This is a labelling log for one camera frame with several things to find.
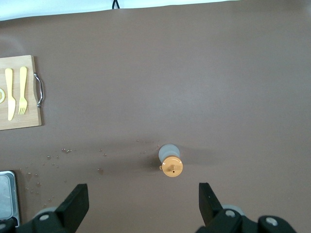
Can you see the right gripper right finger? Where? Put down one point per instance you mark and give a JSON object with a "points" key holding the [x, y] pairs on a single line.
{"points": [[211, 208]]}

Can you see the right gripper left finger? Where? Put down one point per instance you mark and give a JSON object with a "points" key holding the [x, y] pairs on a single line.
{"points": [[70, 208]]}

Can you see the squeeze bottle with orange cap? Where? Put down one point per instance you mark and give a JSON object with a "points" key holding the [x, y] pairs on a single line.
{"points": [[172, 166]]}

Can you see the steel digital kitchen scale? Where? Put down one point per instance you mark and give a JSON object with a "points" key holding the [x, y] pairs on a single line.
{"points": [[6, 194]]}

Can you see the brown table mat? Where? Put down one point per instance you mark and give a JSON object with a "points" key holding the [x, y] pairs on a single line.
{"points": [[170, 85]]}

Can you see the yellow plastic knife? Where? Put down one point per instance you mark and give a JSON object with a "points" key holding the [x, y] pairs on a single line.
{"points": [[10, 92]]}

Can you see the dried lemon slice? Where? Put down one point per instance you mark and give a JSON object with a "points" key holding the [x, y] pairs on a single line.
{"points": [[2, 95]]}

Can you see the yellow plastic fork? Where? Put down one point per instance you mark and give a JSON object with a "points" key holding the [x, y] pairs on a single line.
{"points": [[23, 82]]}

